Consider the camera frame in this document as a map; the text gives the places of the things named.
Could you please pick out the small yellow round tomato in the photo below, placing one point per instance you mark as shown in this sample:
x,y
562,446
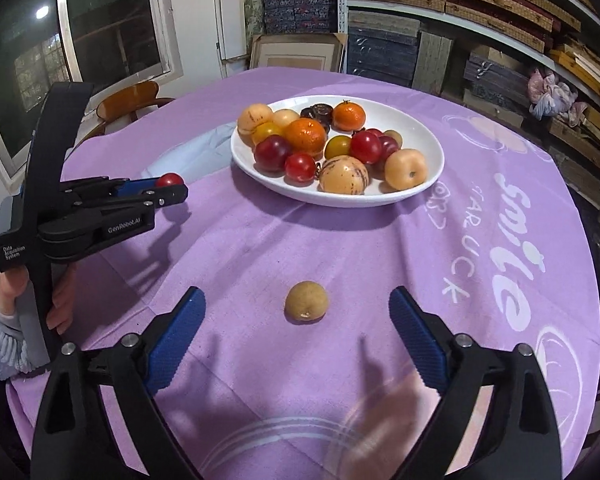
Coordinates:
x,y
337,146

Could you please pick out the small tan longan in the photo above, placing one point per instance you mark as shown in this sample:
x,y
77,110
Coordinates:
x,y
306,301
395,136

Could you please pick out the small red cherry tomato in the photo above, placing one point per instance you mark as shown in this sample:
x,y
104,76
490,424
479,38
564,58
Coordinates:
x,y
374,131

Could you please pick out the red cherry tomato behind pear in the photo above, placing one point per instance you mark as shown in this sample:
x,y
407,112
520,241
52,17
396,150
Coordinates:
x,y
169,179

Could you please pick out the grey upright patterned box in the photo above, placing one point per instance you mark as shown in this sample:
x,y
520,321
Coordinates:
x,y
432,61

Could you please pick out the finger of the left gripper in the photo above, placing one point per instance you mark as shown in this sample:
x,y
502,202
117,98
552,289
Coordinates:
x,y
107,187
113,215

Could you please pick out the dark purple passion fruit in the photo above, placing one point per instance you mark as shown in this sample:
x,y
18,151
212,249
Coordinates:
x,y
321,112

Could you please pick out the pale yellow round fruit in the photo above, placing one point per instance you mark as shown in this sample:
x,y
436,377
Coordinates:
x,y
252,117

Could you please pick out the large orange mandarin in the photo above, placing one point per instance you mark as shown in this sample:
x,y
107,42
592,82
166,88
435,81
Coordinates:
x,y
306,135

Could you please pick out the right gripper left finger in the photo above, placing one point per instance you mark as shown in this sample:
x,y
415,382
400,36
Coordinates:
x,y
73,437

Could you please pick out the metal storage shelf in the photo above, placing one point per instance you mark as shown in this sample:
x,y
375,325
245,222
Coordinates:
x,y
497,46

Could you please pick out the purple printed tablecloth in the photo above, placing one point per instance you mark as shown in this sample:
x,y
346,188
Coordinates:
x,y
497,249

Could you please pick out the red cherry tomato behind mandarin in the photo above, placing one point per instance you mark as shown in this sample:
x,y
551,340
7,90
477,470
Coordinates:
x,y
366,147

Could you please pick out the striped pepino melon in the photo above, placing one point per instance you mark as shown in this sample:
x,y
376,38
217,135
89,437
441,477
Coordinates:
x,y
345,175

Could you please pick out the large dark red plum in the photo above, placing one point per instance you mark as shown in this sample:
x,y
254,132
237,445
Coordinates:
x,y
271,154

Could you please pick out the yellow-orange round citrus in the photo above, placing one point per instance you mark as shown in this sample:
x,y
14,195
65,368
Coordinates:
x,y
264,131

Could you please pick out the window with white frame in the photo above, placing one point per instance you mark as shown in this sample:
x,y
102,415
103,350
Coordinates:
x,y
108,43

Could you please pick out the elongated orange-yellow tomato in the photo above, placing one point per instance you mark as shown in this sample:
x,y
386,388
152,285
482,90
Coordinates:
x,y
284,117

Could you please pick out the red tomato with stem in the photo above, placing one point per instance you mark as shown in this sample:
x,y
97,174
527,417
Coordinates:
x,y
300,168

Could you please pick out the beige round pear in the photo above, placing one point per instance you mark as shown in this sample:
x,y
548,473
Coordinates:
x,y
406,169

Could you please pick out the framed picture in cardboard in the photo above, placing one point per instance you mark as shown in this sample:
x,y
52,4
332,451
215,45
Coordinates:
x,y
324,52

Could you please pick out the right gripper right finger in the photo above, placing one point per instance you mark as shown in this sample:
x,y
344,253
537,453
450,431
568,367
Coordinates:
x,y
519,438

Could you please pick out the person left hand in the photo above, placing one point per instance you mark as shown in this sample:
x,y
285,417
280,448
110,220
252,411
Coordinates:
x,y
17,295

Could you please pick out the small dark red plum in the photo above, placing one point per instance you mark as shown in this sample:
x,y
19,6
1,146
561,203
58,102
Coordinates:
x,y
388,146

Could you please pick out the small mandarin with stem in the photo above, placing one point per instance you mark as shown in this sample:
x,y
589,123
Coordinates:
x,y
348,116

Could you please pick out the wooden chair left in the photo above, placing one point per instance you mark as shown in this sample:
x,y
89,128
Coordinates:
x,y
127,102

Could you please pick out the pink crumpled cloth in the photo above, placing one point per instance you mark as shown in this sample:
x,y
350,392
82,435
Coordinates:
x,y
549,96

